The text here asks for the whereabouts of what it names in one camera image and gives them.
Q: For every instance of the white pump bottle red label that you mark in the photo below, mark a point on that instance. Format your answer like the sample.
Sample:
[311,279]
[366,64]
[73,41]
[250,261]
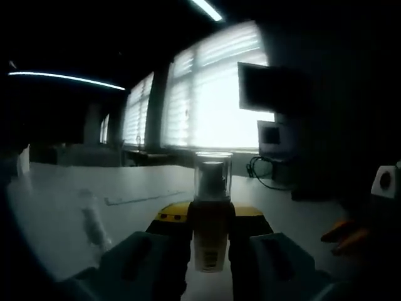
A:
[208,247]

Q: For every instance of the long curved ceiling light strip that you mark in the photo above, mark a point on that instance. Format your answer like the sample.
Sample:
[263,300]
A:
[208,9]

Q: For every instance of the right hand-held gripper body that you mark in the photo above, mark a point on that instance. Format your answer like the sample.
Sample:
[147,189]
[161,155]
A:
[387,180]

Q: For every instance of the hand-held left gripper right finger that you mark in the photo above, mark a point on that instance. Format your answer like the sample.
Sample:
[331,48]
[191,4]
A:
[263,251]

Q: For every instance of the wall-mounted monitor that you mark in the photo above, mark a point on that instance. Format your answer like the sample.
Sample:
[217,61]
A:
[257,86]

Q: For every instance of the straight ceiling light strip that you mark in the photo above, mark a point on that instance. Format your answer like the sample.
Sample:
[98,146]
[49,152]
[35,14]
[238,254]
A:
[65,78]

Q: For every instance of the white framed screen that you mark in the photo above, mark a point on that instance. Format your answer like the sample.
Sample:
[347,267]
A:
[272,136]

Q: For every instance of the wide clear pump cover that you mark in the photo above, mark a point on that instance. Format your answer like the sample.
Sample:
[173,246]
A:
[227,182]

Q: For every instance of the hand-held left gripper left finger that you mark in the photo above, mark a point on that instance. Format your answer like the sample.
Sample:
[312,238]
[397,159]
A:
[147,251]

